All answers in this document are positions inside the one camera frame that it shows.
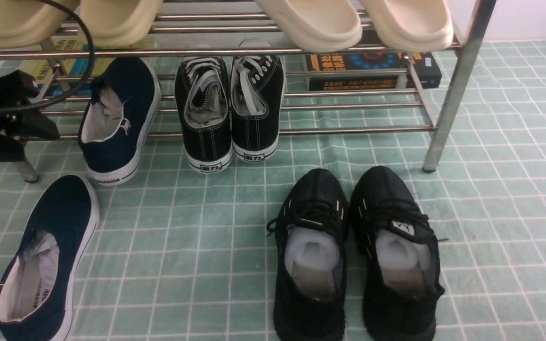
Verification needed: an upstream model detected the navy slip-on shoe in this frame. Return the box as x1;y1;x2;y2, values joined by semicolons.
78;57;161;186
0;174;100;341

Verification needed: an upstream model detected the right black canvas sneaker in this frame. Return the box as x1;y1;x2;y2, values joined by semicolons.
230;55;286;162

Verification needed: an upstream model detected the cream slipper far right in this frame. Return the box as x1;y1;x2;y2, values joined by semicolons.
359;0;454;53

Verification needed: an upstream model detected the metal shoe rack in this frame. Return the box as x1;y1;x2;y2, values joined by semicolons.
0;0;496;183

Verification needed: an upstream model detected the yellow blue book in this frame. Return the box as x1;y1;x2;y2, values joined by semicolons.
18;36;158;96

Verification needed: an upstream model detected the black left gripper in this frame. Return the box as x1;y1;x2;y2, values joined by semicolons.
0;71;60;162

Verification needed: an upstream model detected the tan slipper far left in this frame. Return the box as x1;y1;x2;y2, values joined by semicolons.
0;0;68;49

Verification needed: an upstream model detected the black knit sneaker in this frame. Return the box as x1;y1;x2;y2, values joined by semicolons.
266;169;349;341
349;166;446;341

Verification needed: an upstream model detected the tan slipper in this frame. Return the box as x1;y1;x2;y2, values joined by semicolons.
79;0;163;47
0;0;68;49

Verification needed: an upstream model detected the cream slipper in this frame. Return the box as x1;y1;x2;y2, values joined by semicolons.
359;0;454;53
255;0;363;54

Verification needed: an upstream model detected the left black canvas sneaker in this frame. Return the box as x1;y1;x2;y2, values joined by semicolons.
174;56;233;173

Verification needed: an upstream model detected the black canvas sneaker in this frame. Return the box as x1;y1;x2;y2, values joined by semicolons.
174;56;233;173
230;55;286;162

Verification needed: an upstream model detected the green grid floor mat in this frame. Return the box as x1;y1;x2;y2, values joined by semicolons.
0;40;546;341

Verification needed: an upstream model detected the black book orange text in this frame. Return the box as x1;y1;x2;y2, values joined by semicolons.
303;30;442;91

